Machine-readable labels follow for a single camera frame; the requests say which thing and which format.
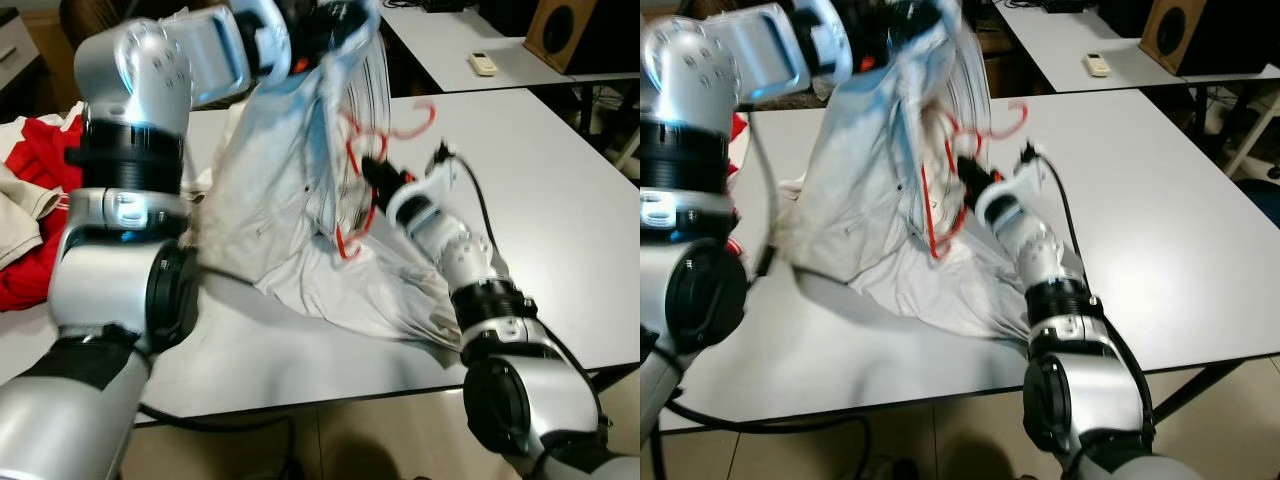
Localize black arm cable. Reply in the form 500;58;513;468
440;145;613;461
1025;145;1161;451
660;400;871;473
140;405;301;476

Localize brown wooden speaker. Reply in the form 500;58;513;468
1140;0;1211;79
523;0;601;76

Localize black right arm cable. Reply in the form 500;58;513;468
440;145;613;461
1025;145;1161;451

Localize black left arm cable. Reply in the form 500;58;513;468
140;405;301;476
660;400;871;473

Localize red plastic hanger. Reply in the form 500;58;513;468
335;100;438;259
922;98;1031;259

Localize white table black legs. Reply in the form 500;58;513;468
990;0;1280;176
0;88;641;431
655;88;1280;436
380;0;641;171

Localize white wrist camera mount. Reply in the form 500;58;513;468
188;0;293;109
975;148;1051;226
388;148;461;229
733;0;853;103

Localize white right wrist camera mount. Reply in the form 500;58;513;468
975;148;1051;226
388;148;461;229

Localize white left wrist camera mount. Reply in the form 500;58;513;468
733;0;853;103
188;0;293;109

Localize pale grey denim jacket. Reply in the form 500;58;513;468
775;0;1036;346
185;0;471;351

